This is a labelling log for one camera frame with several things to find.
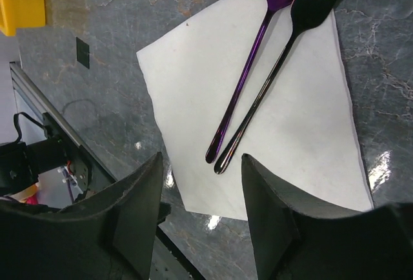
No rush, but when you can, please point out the white paper napkin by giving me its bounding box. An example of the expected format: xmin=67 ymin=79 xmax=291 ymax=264
xmin=137 ymin=0 xmax=373 ymax=220

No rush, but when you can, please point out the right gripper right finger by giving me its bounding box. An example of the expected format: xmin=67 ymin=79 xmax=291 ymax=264
xmin=241 ymin=154 xmax=412 ymax=279

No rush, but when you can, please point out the small black square marker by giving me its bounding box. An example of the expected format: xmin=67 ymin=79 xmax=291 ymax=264
xmin=76 ymin=37 xmax=90 ymax=69

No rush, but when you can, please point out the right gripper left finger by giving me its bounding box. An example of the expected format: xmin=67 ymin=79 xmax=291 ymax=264
xmin=1 ymin=153 xmax=163 ymax=279

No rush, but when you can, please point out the yellow plastic tray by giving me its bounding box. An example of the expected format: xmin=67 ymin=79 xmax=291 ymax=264
xmin=1 ymin=0 xmax=46 ymax=37

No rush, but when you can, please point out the black metal fork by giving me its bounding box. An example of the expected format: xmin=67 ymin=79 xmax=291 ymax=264
xmin=214 ymin=0 xmax=337 ymax=174

